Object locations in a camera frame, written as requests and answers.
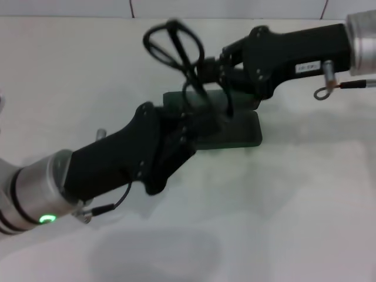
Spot right gripper silver connector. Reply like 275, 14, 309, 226
322, 59, 339, 88

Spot right gripper thin cable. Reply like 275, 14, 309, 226
313, 78, 376, 101

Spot green glasses case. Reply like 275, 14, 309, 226
162, 89, 264, 151

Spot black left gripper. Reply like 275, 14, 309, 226
62, 101, 221, 195

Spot black glasses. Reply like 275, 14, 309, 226
143, 18, 236, 119

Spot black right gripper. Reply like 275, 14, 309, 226
196, 22, 353, 100

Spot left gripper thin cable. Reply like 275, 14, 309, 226
76, 173, 133, 225

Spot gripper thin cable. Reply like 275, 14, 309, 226
76, 173, 133, 225
313, 78, 376, 101

